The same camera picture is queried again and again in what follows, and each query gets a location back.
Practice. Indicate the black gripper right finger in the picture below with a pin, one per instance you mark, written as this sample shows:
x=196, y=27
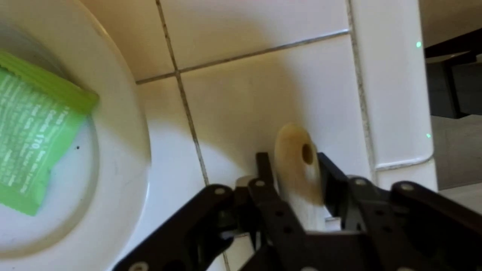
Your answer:
x=411, y=226

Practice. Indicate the folded green packet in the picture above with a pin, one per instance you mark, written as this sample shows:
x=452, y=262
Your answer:
x=30, y=136

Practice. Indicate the white round plate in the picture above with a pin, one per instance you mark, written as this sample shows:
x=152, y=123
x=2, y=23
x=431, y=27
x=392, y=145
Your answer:
x=115, y=166

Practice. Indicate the wooden rolling pin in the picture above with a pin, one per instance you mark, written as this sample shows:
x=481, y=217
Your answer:
x=295, y=175

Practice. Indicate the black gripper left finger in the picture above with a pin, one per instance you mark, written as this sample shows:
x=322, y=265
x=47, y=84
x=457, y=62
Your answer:
x=200, y=230

